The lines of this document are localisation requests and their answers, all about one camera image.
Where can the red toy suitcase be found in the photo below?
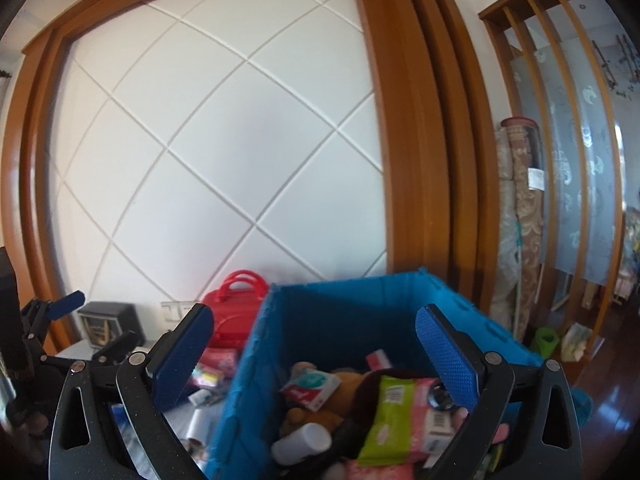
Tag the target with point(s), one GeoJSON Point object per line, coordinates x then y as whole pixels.
{"type": "Point", "coordinates": [235, 305]}

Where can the black tape roll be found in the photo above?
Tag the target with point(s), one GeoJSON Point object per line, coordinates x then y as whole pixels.
{"type": "Point", "coordinates": [439, 398]}

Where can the wooden slat glass partition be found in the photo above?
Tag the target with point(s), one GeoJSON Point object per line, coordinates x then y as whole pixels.
{"type": "Point", "coordinates": [556, 88]}

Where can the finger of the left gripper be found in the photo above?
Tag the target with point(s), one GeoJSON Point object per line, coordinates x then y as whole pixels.
{"type": "Point", "coordinates": [39, 311]}
{"type": "Point", "coordinates": [118, 349]}

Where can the blue plastic storage crate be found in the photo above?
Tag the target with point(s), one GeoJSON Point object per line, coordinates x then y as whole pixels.
{"type": "Point", "coordinates": [334, 325]}

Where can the black box with emblem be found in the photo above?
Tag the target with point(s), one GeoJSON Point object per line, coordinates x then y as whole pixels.
{"type": "Point", "coordinates": [105, 321]}

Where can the white medicine jar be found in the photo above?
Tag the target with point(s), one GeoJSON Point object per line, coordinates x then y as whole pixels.
{"type": "Point", "coordinates": [309, 440]}

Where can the green rolled yoga mat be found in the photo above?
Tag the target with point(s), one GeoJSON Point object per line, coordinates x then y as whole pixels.
{"type": "Point", "coordinates": [544, 342]}

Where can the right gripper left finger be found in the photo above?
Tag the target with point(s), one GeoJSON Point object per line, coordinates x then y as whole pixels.
{"type": "Point", "coordinates": [85, 441]}

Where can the rolled patterned carpet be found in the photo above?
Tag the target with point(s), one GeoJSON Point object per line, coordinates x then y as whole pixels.
{"type": "Point", "coordinates": [521, 195]}

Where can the pink patterned tissue pack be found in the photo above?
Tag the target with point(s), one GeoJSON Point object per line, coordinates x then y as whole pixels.
{"type": "Point", "coordinates": [222, 359]}

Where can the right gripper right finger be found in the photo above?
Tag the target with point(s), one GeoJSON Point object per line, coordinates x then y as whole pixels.
{"type": "Point", "coordinates": [543, 443]}

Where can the brown teddy bear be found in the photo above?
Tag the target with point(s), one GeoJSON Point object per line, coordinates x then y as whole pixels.
{"type": "Point", "coordinates": [317, 397]}

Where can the green wet wipes pack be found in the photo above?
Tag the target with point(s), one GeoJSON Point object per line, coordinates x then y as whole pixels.
{"type": "Point", "coordinates": [388, 442]}

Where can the white wall power strip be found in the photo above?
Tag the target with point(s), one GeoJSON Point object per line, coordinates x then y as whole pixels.
{"type": "Point", "coordinates": [175, 311]}

